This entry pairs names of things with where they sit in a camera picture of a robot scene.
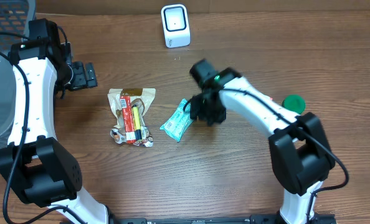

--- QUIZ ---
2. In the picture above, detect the teal tissue packet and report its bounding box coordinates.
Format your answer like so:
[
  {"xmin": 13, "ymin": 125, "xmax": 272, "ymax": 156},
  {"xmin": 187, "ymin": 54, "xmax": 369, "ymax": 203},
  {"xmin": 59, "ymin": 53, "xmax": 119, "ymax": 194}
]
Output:
[{"xmin": 160, "ymin": 99, "xmax": 193, "ymax": 142}]

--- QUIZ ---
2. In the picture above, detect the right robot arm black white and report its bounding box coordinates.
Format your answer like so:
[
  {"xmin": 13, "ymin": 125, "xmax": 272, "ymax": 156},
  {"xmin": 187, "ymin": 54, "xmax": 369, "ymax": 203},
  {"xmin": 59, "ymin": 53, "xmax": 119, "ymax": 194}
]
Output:
[{"xmin": 187, "ymin": 60, "xmax": 336, "ymax": 223}]

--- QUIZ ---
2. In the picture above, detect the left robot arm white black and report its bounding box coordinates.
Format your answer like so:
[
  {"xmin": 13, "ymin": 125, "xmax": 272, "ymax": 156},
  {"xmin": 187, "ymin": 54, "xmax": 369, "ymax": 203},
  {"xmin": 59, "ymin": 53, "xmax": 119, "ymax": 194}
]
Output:
[{"xmin": 0, "ymin": 19, "xmax": 114, "ymax": 223}]

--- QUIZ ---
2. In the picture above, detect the green lid jar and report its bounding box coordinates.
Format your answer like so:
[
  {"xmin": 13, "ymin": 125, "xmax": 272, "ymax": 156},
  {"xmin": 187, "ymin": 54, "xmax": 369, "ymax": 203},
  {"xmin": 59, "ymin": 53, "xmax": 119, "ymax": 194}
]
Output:
[{"xmin": 282, "ymin": 95, "xmax": 306, "ymax": 114}]

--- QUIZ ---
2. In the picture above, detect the grey plastic mesh basket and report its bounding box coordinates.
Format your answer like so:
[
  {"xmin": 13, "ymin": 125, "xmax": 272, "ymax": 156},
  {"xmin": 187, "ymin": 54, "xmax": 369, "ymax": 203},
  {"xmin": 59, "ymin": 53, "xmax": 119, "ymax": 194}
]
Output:
[{"xmin": 0, "ymin": 0, "xmax": 36, "ymax": 148}]

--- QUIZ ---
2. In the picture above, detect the white barcode scanner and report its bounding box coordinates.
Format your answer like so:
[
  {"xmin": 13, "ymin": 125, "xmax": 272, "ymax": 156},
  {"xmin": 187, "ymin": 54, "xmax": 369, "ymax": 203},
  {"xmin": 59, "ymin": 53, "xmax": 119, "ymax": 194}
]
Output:
[{"xmin": 161, "ymin": 4, "xmax": 191, "ymax": 49}]

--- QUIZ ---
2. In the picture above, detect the beige brown snack bag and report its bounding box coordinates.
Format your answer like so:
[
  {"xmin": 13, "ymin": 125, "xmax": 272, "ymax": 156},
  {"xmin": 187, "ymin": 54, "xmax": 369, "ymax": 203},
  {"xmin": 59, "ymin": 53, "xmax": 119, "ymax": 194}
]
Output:
[{"xmin": 107, "ymin": 88, "xmax": 156, "ymax": 147}]

